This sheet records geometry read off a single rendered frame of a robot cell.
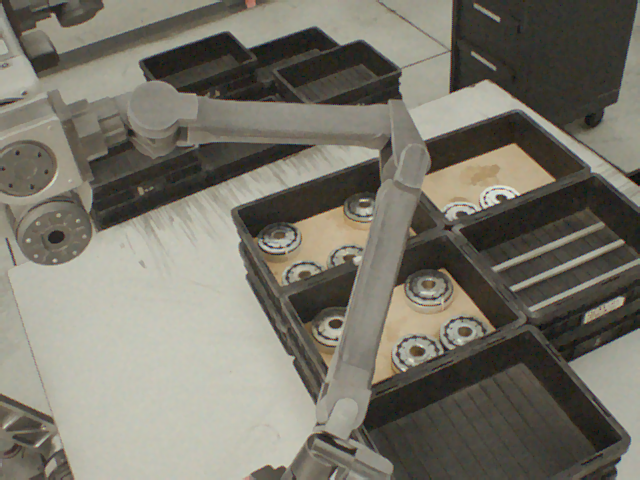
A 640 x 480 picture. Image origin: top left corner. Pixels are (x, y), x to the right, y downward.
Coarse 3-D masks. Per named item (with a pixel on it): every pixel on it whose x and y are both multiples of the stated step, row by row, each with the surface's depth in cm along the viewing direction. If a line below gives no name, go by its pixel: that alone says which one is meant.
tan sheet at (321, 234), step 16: (304, 224) 181; (320, 224) 181; (336, 224) 180; (256, 240) 179; (304, 240) 177; (320, 240) 177; (336, 240) 176; (352, 240) 176; (304, 256) 174; (320, 256) 173
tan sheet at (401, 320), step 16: (448, 272) 166; (400, 288) 164; (400, 304) 160; (464, 304) 159; (400, 320) 157; (416, 320) 157; (432, 320) 156; (384, 336) 155; (400, 336) 154; (432, 336) 153; (320, 352) 153; (384, 352) 152; (384, 368) 149
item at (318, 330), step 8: (320, 312) 157; (328, 312) 157; (336, 312) 156; (344, 312) 156; (312, 320) 155; (320, 320) 155; (312, 328) 154; (320, 328) 153; (320, 336) 152; (328, 336) 152; (336, 336) 152; (328, 344) 151; (336, 344) 150
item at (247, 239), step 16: (368, 160) 181; (320, 176) 178; (336, 176) 178; (288, 192) 175; (240, 208) 172; (240, 224) 168; (416, 240) 160; (256, 256) 161; (272, 272) 157; (320, 272) 155; (272, 288) 155; (288, 288) 153
